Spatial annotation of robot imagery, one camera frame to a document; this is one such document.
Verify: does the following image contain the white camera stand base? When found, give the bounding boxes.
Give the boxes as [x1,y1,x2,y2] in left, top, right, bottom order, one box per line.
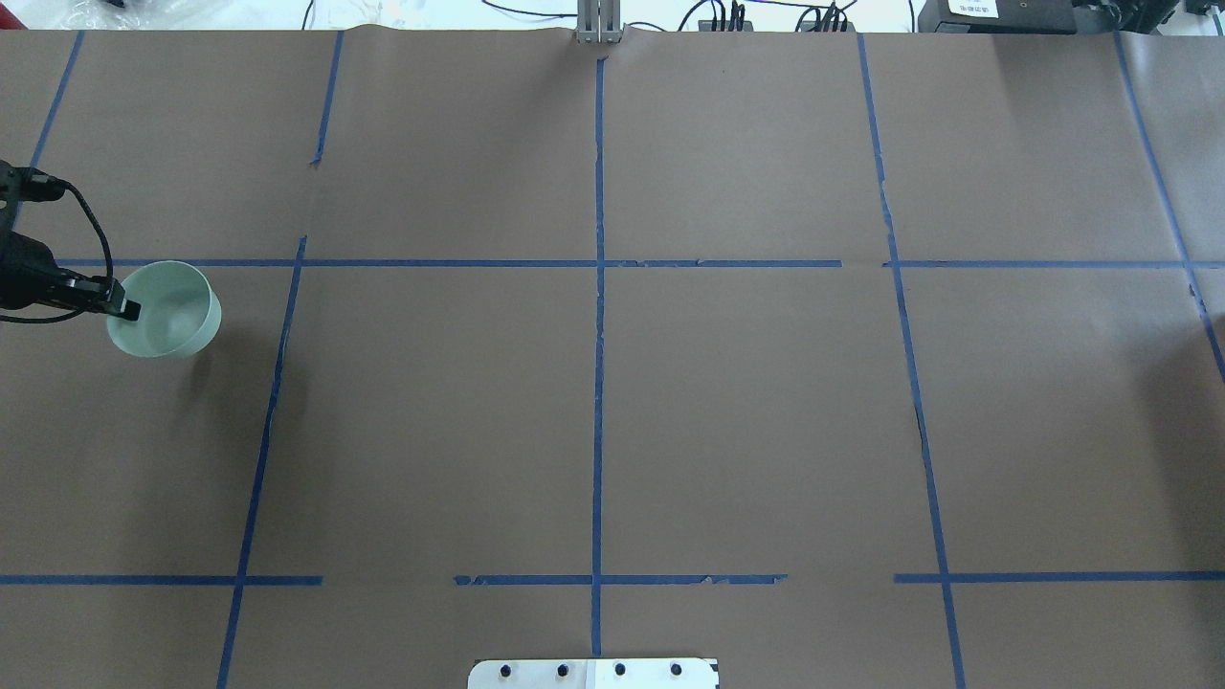
[467,657,722,688]

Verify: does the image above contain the grey aluminium frame post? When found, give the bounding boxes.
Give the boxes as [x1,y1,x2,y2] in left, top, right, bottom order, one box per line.
[575,0,624,45]

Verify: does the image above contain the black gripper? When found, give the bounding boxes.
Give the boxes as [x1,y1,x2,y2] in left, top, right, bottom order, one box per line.
[1,230,142,322]

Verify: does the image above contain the black box on desk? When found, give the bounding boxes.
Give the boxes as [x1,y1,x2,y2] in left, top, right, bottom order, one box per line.
[916,1,1118,36]

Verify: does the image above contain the pale green ceramic bowl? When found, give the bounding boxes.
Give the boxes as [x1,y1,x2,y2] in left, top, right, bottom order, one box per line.
[107,260,223,359]

